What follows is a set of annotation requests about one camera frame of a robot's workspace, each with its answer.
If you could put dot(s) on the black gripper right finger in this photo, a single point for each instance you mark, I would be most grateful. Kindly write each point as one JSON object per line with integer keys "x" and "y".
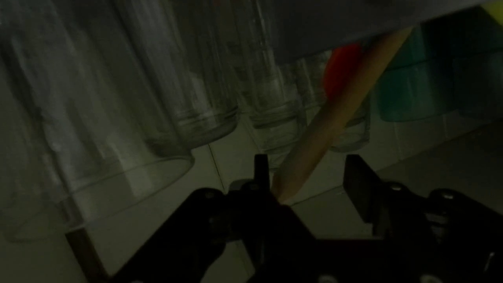
{"x": 390, "y": 209}

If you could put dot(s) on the red utensil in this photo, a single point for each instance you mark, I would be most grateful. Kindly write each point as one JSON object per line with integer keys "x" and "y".
{"x": 341, "y": 67}

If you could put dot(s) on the clear glass jar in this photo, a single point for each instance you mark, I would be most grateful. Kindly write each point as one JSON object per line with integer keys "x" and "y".
{"x": 268, "y": 91}

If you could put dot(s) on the teal plastic cup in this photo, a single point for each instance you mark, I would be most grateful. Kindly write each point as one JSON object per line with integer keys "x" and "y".
{"x": 418, "y": 83}

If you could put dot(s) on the wooden spoon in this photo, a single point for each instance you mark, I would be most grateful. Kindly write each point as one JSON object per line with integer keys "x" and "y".
{"x": 334, "y": 117}

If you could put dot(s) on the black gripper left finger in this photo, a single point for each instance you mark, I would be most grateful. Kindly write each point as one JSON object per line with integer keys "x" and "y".
{"x": 277, "y": 243}

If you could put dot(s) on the clear drinking glass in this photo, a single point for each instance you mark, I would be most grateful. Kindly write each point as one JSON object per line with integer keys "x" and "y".
{"x": 84, "y": 131}

